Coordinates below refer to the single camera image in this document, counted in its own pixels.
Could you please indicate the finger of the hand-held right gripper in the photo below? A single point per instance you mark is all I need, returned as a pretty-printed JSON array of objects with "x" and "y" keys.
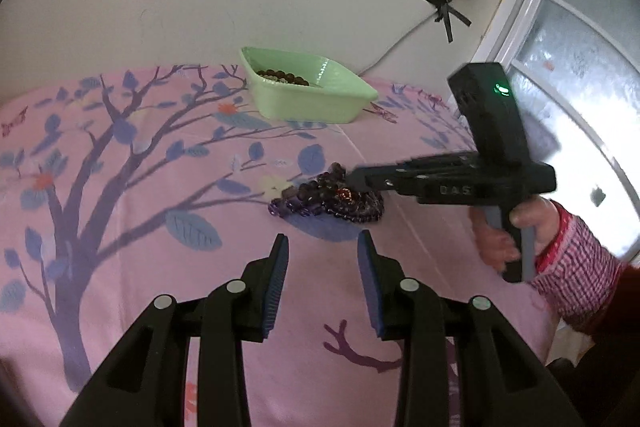
[
  {"x": 375, "y": 179},
  {"x": 440, "y": 163}
]

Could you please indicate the dark red garment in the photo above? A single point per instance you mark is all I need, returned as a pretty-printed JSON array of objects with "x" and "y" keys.
[{"x": 617, "y": 312}]

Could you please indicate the black tape cross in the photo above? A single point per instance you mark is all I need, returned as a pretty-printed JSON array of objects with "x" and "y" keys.
[{"x": 445, "y": 9}]

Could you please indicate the person's right hand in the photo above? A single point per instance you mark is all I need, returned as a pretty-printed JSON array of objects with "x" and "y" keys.
[{"x": 492, "y": 247}]

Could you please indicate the green plastic basin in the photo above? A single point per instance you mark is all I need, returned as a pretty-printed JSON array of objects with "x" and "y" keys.
[{"x": 300, "y": 104}]

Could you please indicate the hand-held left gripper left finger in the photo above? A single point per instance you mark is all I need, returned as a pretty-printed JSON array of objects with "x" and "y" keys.
[{"x": 277, "y": 287}]

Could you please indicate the pink tree print sheet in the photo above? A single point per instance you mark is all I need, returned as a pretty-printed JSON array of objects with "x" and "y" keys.
[{"x": 150, "y": 232}]

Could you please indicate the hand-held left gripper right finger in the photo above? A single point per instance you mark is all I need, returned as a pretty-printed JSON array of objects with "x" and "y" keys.
[{"x": 370, "y": 292}]

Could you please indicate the white window frame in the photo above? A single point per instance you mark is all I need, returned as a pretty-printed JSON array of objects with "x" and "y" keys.
[{"x": 505, "y": 37}]

